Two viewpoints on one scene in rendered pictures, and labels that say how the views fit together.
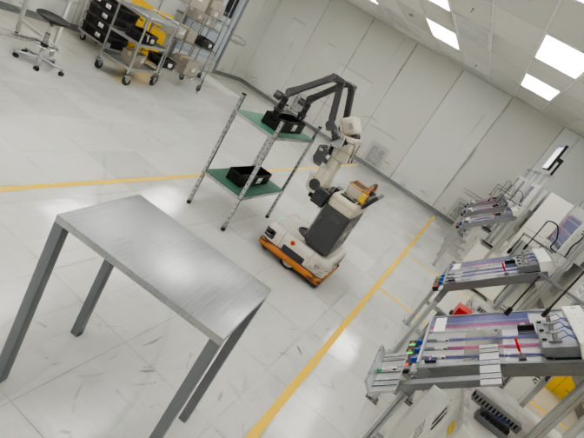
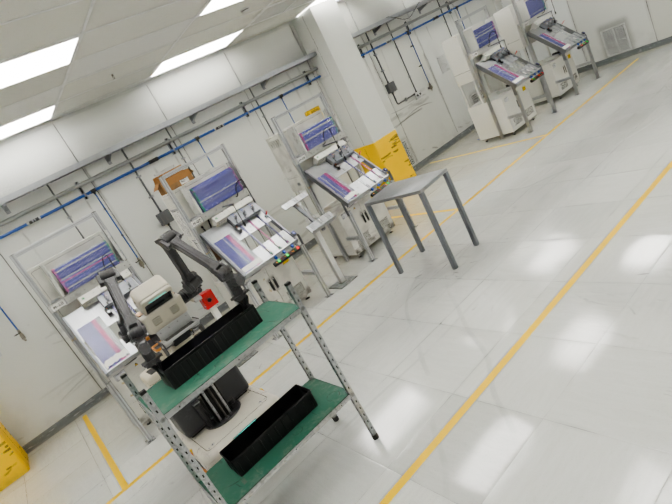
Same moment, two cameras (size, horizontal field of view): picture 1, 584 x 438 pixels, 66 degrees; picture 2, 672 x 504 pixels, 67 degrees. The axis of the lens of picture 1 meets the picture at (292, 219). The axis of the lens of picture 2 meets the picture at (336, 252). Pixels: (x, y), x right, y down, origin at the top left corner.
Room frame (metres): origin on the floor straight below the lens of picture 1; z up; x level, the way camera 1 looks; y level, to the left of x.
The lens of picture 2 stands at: (5.29, 2.89, 1.85)
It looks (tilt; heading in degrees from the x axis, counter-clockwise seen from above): 16 degrees down; 224
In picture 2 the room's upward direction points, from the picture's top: 28 degrees counter-clockwise
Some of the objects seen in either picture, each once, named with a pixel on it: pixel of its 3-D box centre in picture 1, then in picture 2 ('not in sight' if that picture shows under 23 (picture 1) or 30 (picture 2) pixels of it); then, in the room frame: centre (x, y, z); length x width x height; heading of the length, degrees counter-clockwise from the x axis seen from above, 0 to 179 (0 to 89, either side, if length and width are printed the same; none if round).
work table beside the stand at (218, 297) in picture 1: (134, 333); (421, 223); (1.45, 0.30, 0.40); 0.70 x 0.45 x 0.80; 82
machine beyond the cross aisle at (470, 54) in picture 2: not in sight; (488, 75); (-2.78, -0.24, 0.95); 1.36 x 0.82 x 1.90; 75
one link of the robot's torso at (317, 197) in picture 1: (317, 191); not in sight; (3.84, -0.06, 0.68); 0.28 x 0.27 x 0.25; 166
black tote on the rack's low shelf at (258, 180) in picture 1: (249, 175); (270, 427); (4.04, 0.55, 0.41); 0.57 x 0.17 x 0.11; 165
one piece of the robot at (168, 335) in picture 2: (327, 153); (181, 336); (3.93, 0.04, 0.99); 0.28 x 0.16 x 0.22; 166
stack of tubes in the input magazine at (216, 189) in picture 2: not in sight; (216, 189); (2.02, -1.43, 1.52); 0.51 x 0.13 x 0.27; 165
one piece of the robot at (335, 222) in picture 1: (337, 215); (195, 378); (3.84, -0.33, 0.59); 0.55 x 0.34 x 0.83; 166
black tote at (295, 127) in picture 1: (284, 122); (210, 343); (4.04, 0.51, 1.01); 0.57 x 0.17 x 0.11; 166
